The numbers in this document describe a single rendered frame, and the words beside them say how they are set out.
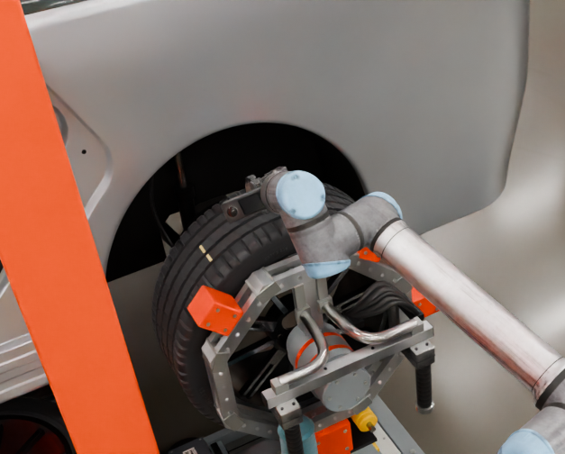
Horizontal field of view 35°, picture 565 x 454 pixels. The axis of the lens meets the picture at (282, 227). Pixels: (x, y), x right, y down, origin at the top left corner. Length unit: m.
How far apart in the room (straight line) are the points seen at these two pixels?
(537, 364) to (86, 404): 0.87
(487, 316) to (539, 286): 2.00
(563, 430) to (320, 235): 0.57
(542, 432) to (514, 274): 2.21
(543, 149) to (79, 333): 3.18
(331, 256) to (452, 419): 1.53
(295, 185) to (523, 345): 0.51
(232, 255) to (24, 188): 0.68
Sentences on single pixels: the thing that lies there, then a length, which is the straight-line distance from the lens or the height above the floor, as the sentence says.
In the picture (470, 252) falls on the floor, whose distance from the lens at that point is 3.86.
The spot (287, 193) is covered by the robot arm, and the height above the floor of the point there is 1.45.
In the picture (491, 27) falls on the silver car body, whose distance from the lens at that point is 2.53.
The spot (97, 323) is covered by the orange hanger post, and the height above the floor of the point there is 1.31.
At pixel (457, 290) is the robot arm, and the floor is 1.27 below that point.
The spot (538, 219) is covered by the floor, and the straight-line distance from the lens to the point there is 4.06.
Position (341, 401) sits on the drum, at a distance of 2.14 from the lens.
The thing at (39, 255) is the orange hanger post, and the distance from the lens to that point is 1.61.
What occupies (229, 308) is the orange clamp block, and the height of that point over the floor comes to 1.10.
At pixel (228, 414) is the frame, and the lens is 2.21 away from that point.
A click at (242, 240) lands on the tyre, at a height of 1.16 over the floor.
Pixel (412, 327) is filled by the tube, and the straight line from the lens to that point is 2.04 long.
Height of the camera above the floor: 2.39
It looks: 36 degrees down
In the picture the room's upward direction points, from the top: 9 degrees counter-clockwise
